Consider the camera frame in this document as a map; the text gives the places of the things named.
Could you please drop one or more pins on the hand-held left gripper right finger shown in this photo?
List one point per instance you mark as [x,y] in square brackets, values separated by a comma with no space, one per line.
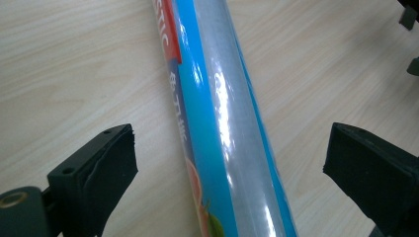
[372,164]

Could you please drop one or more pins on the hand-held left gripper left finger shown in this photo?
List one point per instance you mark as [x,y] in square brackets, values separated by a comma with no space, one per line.
[99,177]

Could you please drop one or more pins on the blue plastic wrap roll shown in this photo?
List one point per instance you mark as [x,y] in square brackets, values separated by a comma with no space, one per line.
[227,131]

